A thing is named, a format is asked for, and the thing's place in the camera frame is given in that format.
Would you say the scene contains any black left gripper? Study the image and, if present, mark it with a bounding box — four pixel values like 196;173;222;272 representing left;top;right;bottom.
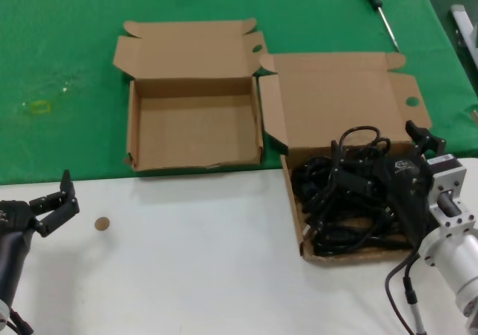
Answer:
0;169;81;304

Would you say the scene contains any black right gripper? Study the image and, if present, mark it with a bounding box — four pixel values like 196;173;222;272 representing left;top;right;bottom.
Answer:
329;120;446;247

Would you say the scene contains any brown cardboard box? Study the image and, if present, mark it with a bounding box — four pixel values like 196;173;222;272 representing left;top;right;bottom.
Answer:
257;51;435;266

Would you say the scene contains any brown cardboard box torn rim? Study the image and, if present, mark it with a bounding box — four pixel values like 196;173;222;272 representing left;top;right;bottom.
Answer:
113;17;269;172

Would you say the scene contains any white metal bar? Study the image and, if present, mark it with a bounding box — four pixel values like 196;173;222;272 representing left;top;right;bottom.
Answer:
450;4;478;66

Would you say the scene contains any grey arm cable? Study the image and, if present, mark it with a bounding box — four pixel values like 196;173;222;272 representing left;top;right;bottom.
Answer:
384;251;421;335

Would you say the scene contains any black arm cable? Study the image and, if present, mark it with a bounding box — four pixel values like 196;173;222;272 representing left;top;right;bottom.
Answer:
5;307;35;335

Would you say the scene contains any grey cable with metal connector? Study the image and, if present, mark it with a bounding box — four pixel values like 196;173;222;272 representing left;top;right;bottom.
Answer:
401;254;429;335

